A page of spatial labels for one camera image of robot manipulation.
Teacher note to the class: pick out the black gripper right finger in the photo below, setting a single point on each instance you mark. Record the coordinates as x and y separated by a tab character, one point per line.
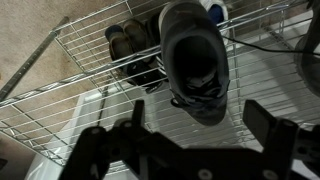
280	140

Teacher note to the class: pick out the black striped slide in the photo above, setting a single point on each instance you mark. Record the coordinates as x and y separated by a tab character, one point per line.
146	75

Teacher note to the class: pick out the small white shoe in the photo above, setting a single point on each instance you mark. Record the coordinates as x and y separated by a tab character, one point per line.
216	13

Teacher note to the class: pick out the dark grey shoe white sole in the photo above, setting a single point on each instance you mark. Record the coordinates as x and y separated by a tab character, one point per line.
193	60

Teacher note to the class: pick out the brown sandal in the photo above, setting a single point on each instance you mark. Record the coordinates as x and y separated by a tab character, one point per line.
118	43
136	33

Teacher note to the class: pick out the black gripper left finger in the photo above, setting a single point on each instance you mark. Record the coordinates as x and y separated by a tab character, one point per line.
96	150

